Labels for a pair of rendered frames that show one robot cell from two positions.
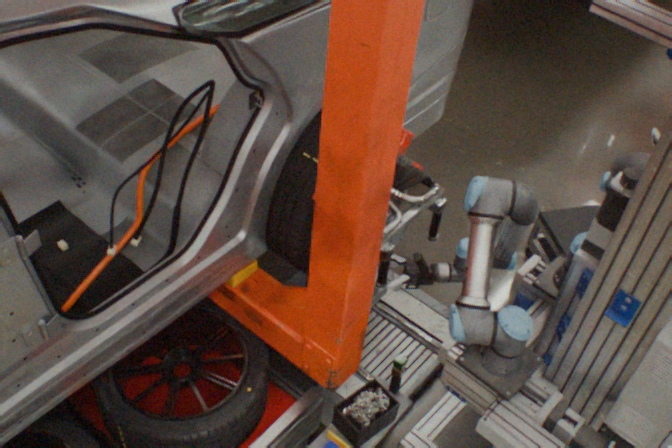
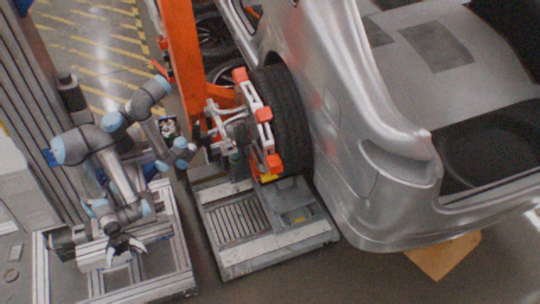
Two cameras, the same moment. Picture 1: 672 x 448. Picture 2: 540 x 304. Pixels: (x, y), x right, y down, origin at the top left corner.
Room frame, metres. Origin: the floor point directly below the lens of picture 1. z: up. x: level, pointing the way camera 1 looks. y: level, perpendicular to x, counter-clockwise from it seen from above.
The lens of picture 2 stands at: (3.46, -1.72, 2.94)
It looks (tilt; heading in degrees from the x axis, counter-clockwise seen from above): 48 degrees down; 126
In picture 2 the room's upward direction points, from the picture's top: 4 degrees counter-clockwise
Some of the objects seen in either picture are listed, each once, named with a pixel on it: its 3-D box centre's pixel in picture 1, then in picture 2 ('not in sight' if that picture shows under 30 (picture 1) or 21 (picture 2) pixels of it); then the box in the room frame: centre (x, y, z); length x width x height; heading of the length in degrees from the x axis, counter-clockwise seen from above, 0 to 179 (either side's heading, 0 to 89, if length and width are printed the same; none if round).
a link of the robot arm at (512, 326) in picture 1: (510, 329); (115, 125); (1.53, -0.60, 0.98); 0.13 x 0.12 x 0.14; 88
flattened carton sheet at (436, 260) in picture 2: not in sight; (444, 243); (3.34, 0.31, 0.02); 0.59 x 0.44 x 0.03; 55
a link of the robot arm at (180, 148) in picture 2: (470, 254); (180, 149); (1.92, -0.50, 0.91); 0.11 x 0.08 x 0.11; 88
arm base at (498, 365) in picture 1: (503, 350); (119, 139); (1.53, -0.61, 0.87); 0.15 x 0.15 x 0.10
